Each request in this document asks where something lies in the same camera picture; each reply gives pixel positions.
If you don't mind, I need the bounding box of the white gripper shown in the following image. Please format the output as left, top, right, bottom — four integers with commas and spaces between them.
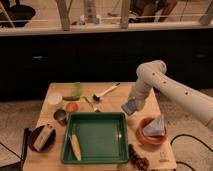
129, 80, 151, 111

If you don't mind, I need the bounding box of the blue sponge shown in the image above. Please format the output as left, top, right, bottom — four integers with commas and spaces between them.
121, 99, 137, 115

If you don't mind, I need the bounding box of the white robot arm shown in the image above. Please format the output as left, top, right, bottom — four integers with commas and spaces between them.
129, 60, 213, 132

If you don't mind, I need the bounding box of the green plastic tray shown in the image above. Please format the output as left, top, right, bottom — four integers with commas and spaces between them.
61, 112, 129, 164

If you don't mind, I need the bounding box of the grey blue cloth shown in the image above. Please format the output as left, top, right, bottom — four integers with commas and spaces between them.
143, 115, 165, 136

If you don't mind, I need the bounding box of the orange bowl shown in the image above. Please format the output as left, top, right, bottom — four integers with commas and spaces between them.
136, 117, 167, 145

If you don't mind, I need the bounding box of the metal spoon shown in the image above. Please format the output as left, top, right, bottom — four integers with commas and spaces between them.
83, 96, 101, 112

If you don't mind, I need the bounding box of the wooden table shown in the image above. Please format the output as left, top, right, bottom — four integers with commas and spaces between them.
23, 82, 177, 171

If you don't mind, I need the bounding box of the bunch of dark grapes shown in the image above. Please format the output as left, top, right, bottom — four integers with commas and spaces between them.
128, 144, 149, 171

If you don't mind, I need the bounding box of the orange tomato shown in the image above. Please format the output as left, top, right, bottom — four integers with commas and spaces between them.
65, 102, 78, 112

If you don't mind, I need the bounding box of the yellow corn cob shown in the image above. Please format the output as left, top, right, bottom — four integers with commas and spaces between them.
70, 134, 82, 161

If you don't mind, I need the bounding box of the small metal cup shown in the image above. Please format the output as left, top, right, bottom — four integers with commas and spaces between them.
53, 109, 67, 122

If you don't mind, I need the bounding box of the sandwich slice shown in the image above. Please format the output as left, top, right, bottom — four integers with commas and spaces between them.
33, 124, 53, 151

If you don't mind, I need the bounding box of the white handled brush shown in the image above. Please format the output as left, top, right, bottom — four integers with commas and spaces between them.
93, 83, 120, 101

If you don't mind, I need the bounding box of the black cable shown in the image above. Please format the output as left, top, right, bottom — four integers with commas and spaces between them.
170, 133, 213, 171

